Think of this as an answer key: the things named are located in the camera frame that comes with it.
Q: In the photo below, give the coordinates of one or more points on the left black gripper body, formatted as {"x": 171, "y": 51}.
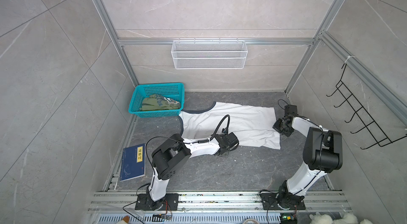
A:
{"x": 229, "y": 151}

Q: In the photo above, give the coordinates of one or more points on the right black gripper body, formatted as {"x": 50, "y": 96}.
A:
{"x": 280, "y": 126}

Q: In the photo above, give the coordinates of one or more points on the white tank top navy trim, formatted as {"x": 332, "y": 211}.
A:
{"x": 252, "y": 125}

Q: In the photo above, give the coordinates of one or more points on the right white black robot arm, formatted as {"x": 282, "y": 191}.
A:
{"x": 322, "y": 154}

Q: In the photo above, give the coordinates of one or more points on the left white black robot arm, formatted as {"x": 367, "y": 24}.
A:
{"x": 167, "y": 159}

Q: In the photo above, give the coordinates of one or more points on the green camouflage tank top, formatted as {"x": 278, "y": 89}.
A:
{"x": 158, "y": 103}

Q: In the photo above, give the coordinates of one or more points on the teal plastic basket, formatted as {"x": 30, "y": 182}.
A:
{"x": 171, "y": 90}

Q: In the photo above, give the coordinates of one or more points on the blue book yellow label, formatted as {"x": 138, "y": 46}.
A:
{"x": 133, "y": 162}

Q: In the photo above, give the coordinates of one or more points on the white plush toy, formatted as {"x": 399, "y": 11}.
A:
{"x": 348, "y": 218}

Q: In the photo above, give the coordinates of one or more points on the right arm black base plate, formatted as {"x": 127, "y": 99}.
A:
{"x": 275, "y": 201}

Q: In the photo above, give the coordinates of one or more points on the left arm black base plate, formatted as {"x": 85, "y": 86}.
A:
{"x": 169, "y": 202}

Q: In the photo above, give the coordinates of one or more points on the black wire hook rack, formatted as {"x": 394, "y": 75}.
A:
{"x": 359, "y": 111}

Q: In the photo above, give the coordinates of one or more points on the white wire mesh shelf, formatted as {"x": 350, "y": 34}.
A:
{"x": 194, "y": 55}

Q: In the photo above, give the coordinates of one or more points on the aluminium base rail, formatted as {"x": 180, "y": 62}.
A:
{"x": 210, "y": 207}

